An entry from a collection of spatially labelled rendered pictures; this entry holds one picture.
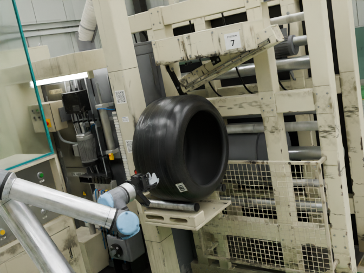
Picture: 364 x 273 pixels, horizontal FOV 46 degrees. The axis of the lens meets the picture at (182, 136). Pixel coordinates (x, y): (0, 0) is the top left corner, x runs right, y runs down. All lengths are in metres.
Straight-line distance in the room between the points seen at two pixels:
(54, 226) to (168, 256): 0.70
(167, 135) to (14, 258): 1.01
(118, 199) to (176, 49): 0.98
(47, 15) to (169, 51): 10.56
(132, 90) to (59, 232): 0.90
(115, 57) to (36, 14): 10.39
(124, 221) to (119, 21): 1.16
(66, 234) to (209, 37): 1.36
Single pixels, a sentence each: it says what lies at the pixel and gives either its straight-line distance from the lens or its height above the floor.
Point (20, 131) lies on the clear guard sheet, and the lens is 2.43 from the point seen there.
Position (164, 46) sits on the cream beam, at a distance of 2.52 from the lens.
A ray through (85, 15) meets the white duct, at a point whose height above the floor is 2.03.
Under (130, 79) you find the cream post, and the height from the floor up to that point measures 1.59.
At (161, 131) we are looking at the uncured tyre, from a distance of 2.10.
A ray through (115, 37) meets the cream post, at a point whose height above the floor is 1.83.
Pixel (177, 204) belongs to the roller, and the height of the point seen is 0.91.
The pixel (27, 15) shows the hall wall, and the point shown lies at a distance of 12.62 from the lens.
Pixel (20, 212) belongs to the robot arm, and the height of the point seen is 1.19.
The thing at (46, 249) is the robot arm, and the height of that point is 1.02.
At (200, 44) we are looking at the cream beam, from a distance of 2.38.
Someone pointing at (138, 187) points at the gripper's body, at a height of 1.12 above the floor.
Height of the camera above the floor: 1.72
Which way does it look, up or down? 12 degrees down
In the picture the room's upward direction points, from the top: 11 degrees counter-clockwise
